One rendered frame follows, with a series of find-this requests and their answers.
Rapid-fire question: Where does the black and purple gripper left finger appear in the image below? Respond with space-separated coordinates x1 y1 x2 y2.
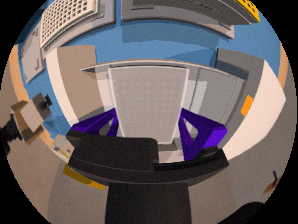
70 108 119 136

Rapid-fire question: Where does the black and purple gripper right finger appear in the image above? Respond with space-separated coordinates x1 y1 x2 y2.
178 108 227 161

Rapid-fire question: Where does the blue bench mat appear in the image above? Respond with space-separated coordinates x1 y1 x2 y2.
18 0 281 141

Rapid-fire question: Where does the yellow bin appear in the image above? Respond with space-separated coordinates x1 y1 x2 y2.
63 163 105 190

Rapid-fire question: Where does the dark blue open-top bin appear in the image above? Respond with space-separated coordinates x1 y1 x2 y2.
14 0 49 45

